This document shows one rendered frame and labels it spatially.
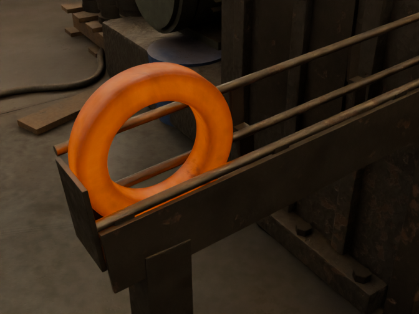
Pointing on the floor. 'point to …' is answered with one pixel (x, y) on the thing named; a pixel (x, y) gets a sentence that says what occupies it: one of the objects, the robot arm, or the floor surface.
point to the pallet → (97, 18)
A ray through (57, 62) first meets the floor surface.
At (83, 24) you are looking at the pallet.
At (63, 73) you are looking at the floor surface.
